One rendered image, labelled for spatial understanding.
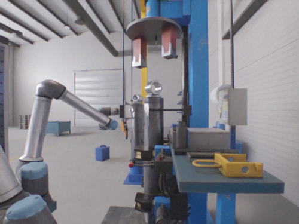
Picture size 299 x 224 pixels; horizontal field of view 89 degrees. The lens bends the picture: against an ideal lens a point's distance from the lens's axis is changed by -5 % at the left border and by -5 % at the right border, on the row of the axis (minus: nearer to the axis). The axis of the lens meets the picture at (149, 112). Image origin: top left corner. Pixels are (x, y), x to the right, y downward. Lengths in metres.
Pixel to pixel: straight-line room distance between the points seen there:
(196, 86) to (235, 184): 1.08
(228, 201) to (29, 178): 1.07
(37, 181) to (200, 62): 1.59
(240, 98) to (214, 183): 1.34
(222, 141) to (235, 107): 0.74
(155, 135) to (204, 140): 0.56
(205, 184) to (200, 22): 1.50
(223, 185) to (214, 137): 0.55
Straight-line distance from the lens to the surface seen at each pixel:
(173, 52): 1.63
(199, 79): 1.64
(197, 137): 1.19
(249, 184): 0.77
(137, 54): 1.86
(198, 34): 1.77
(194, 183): 0.70
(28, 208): 0.60
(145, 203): 1.60
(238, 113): 1.93
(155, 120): 1.58
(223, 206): 0.81
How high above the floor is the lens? 1.34
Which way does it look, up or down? 1 degrees down
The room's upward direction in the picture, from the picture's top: straight up
